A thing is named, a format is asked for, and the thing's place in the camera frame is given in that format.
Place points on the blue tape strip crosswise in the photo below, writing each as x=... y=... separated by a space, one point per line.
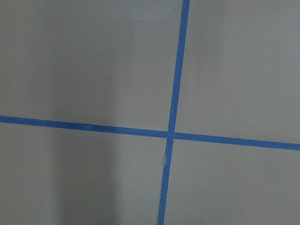
x=149 y=133

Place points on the blue tape strip lengthwise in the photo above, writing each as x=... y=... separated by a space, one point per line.
x=173 y=110

